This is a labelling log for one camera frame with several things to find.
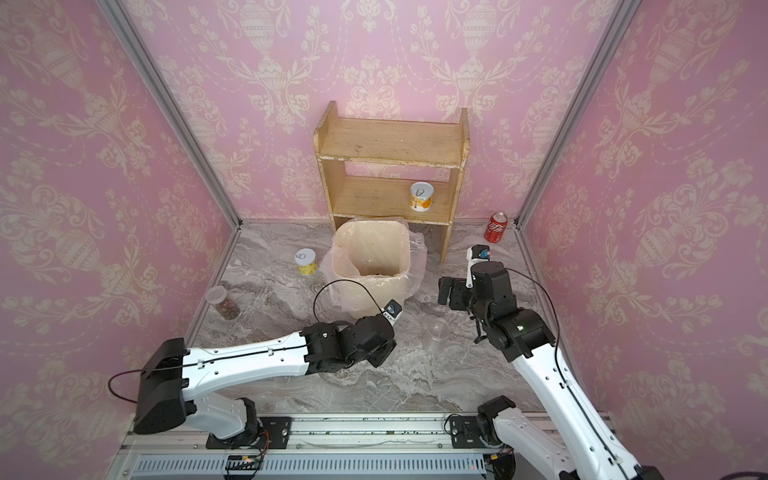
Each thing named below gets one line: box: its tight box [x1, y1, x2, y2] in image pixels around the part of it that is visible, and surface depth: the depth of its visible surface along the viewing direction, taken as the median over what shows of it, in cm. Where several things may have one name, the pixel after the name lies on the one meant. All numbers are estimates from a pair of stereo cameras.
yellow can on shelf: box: [410, 181, 435, 212], surface depth 94 cm
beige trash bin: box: [331, 220, 411, 321], surface depth 86 cm
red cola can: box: [484, 212, 508, 244], surface depth 111 cm
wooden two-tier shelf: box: [314, 101, 470, 264], surface depth 90 cm
